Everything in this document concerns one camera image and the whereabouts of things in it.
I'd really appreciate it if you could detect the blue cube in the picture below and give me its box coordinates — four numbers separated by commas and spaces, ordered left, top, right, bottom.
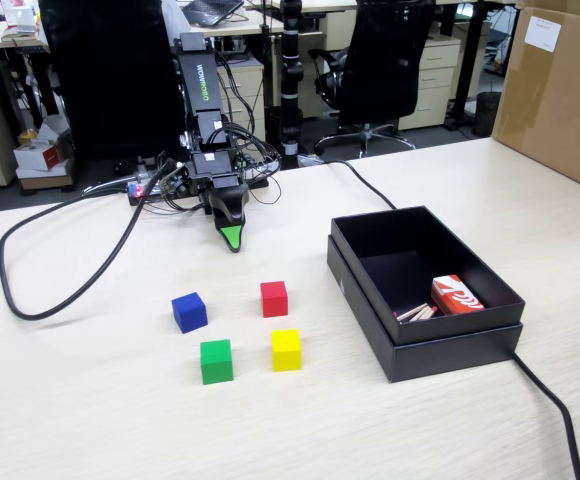
170, 291, 208, 334

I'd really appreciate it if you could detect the yellow cube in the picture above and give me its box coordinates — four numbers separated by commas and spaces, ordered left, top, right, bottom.
270, 328, 303, 373

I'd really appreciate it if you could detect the red cube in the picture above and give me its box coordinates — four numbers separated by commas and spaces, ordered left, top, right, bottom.
259, 280, 290, 319

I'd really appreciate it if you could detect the black trash bin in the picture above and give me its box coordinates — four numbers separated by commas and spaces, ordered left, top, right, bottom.
473, 91, 503, 138

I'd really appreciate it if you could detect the white and red carton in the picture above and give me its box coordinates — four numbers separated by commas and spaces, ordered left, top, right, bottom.
13, 114, 76, 192

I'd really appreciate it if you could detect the black mesh office chair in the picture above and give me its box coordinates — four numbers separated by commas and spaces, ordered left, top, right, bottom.
308, 0, 438, 158

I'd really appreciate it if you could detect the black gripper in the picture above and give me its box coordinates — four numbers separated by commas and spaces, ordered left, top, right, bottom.
191, 151, 250, 254

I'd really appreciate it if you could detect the black open box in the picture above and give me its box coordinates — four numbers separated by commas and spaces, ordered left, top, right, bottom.
329, 204, 528, 347

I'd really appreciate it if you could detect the beige drawer cabinet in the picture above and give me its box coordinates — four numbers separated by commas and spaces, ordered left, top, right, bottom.
217, 63, 267, 142

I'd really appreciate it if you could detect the orange white matchbox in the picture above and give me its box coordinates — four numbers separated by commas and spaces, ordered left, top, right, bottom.
430, 274, 486, 317

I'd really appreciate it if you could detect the tall black office chair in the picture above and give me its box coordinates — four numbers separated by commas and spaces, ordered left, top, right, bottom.
37, 0, 188, 163

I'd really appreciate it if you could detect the large cardboard box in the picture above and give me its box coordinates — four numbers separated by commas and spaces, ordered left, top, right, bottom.
489, 0, 580, 199

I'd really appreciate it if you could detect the beige office desk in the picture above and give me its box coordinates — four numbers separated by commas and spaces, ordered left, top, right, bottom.
0, 8, 286, 54

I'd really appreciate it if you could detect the white drawer cabinet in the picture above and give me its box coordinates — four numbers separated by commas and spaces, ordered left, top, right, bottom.
398, 36, 463, 133

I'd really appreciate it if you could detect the desk with black legs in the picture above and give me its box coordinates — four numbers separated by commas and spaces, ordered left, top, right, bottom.
437, 0, 521, 133

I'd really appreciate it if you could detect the controller board with red light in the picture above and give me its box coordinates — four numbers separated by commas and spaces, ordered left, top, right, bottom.
126, 180, 148, 207

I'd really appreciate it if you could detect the thin black wire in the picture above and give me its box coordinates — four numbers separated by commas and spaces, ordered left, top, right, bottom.
246, 163, 283, 206

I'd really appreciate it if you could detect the black pole with white rings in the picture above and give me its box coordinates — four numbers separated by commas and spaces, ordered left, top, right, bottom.
278, 0, 306, 171

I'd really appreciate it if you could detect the looped thick black cable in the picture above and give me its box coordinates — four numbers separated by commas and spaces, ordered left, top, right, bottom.
0, 158, 177, 322

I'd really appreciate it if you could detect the green cube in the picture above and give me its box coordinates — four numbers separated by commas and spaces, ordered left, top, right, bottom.
199, 338, 235, 386

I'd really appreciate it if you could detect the long thick black cable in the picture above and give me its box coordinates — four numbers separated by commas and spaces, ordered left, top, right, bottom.
314, 159, 580, 480

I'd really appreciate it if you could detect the black laptop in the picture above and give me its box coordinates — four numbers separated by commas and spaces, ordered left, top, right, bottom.
179, 0, 247, 28

